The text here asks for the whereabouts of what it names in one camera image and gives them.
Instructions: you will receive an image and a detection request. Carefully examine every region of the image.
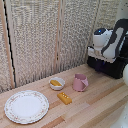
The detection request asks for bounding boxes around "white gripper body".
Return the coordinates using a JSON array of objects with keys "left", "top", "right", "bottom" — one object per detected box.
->
[{"left": 87, "top": 46, "right": 117, "bottom": 64}]

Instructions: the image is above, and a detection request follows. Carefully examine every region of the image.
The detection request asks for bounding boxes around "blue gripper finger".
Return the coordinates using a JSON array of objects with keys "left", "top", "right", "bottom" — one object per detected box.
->
[
  {"left": 95, "top": 61, "right": 101, "bottom": 72},
  {"left": 100, "top": 61, "right": 106, "bottom": 72}
]

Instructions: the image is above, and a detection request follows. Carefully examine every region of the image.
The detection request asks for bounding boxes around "black air fryer drawer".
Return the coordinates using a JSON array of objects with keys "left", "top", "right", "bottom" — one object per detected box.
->
[{"left": 87, "top": 55, "right": 117, "bottom": 78}]

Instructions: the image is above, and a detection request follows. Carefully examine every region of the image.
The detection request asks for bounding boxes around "yellow food piece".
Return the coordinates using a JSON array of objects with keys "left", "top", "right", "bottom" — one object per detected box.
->
[{"left": 50, "top": 79, "right": 64, "bottom": 88}]

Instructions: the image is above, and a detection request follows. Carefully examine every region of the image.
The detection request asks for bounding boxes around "small white bowl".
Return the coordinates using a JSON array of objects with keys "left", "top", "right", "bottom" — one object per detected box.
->
[{"left": 48, "top": 76, "right": 66, "bottom": 91}]

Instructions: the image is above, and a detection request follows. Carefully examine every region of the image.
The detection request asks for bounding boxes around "pink pitcher cup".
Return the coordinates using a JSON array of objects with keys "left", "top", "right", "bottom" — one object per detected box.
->
[{"left": 72, "top": 73, "right": 90, "bottom": 93}]

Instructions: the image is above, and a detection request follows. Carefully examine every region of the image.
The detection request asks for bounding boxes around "yellow corn-like block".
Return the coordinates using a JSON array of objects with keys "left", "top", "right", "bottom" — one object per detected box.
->
[{"left": 56, "top": 91, "right": 73, "bottom": 106}]

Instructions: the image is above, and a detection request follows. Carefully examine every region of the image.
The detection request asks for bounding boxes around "pale blurred rounded object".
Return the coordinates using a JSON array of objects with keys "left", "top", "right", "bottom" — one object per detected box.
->
[{"left": 111, "top": 111, "right": 128, "bottom": 128}]

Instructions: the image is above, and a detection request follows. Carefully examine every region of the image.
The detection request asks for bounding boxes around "white floral rim plate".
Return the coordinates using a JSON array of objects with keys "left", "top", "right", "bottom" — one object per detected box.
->
[{"left": 3, "top": 89, "right": 50, "bottom": 125}]

